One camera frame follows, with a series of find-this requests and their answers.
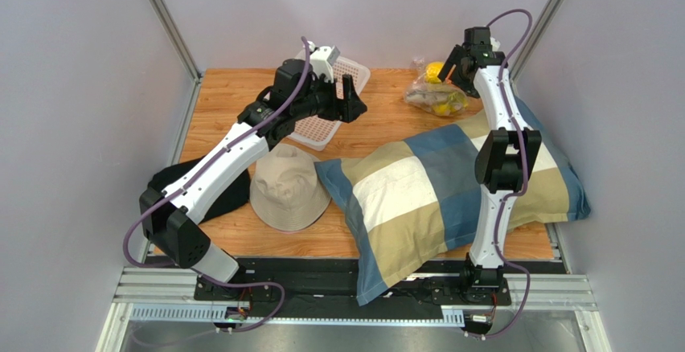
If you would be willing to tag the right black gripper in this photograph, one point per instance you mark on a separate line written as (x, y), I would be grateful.
(462, 61)

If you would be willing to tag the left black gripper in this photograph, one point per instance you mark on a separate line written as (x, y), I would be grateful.
(348, 109)

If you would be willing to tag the clear zip top bag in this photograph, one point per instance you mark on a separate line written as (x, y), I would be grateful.
(443, 100)

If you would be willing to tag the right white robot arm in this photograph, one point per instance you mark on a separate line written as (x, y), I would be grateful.
(503, 164)

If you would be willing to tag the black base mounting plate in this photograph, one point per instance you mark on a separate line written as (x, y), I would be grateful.
(309, 289)

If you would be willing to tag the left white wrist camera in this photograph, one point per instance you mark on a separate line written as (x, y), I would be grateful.
(322, 60)

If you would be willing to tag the beige bucket hat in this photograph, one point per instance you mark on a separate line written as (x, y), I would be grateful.
(285, 191)

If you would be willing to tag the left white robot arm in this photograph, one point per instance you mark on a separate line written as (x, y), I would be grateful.
(170, 217)

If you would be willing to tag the aluminium frame rail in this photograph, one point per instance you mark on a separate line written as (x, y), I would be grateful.
(552, 311)

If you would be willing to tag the white plastic basket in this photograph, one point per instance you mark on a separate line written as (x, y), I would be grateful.
(316, 133)

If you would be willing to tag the black folded cloth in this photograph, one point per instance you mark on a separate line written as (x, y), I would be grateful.
(232, 198)

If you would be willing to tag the yellow fake lemon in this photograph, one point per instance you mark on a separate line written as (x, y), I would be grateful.
(432, 72)

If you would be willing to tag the blue beige checkered pillow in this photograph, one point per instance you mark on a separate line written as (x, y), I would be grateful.
(411, 200)

